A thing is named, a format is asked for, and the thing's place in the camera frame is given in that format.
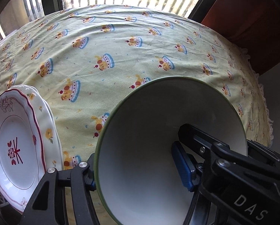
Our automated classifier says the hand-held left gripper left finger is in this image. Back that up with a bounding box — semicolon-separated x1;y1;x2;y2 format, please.
19;153;100;225

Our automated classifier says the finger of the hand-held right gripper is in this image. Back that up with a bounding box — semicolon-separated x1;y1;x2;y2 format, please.
178;124;227;160
247;140;280;170

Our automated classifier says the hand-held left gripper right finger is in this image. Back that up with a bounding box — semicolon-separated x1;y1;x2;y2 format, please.
171;141;216;225

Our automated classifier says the large white beaded plate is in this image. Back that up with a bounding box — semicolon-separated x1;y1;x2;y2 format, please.
43;100;63;170

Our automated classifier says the floral ceramic bowl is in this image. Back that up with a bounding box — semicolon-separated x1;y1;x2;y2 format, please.
94;76;248;225

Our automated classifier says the small yellow flower plate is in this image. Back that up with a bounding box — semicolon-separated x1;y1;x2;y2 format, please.
23;84;61;171

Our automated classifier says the white plate red floral pattern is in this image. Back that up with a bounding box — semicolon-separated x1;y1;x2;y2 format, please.
0;87;47;214

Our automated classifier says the yellow printed tablecloth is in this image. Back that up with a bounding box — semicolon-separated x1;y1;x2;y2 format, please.
0;4;275;225

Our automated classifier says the red curtain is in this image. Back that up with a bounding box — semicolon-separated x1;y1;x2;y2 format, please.
201;0;280;76

